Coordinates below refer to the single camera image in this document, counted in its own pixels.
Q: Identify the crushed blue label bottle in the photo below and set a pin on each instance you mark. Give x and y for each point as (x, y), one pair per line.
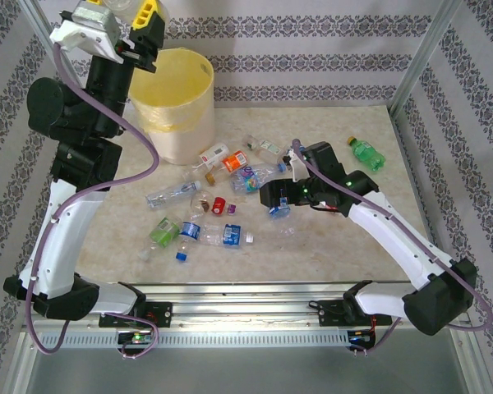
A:
(279, 212)

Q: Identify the crushed bottle purple label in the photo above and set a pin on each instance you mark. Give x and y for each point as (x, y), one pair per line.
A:
(248, 178)

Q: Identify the clear bottle green cap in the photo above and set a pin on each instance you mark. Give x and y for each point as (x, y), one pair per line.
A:
(267, 147)

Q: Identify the orange label bottle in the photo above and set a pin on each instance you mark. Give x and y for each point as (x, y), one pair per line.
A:
(235, 161)

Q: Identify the green plastic bottle yellow cap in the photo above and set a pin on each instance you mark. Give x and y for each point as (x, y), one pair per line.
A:
(367, 154)

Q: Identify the blue label bottle white cap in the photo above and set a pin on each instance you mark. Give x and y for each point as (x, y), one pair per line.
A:
(232, 235)

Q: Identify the red label bottle purple cap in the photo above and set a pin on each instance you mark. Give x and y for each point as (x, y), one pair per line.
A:
(218, 205)

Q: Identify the white label barcode bottle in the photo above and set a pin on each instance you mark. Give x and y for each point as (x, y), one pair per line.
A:
(213, 154)

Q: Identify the slim clear water bottle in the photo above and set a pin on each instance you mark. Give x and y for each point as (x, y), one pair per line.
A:
(168, 195)

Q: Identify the green label clear bottle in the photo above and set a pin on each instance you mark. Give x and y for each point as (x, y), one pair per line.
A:
(163, 234)

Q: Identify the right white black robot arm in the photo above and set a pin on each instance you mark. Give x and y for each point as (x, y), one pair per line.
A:
(394, 234)

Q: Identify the yellow plastic bin liner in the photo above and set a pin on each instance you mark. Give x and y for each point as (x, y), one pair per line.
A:
(168, 90)

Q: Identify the cream plastic bin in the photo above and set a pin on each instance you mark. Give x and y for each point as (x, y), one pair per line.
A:
(189, 139)

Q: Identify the right controller board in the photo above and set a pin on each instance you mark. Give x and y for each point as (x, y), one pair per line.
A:
(359, 335)

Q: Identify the controller board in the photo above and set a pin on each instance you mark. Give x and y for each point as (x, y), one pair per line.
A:
(136, 338)
(359, 335)

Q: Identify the grey metal front panel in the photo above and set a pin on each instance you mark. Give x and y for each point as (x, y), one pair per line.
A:
(246, 373)

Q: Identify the left controller board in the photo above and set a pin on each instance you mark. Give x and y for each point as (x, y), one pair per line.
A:
(136, 338)

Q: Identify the left aluminium frame post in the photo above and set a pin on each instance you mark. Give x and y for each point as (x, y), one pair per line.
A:
(39, 16)

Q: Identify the aluminium frame post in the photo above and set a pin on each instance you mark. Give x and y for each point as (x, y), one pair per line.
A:
(39, 16)
(430, 41)

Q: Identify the right aluminium side rail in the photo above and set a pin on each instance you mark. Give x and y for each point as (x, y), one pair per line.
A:
(411, 164)

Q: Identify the aluminium front rail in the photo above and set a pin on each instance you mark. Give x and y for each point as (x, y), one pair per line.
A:
(246, 303)

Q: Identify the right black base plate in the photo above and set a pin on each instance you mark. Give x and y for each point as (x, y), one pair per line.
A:
(330, 314)

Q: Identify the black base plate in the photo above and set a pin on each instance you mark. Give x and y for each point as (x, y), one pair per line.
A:
(330, 314)
(160, 314)

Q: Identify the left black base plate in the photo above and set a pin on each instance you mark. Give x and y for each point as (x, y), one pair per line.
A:
(160, 314)

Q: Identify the right aluminium frame post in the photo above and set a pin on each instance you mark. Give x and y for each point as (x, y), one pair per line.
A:
(430, 41)

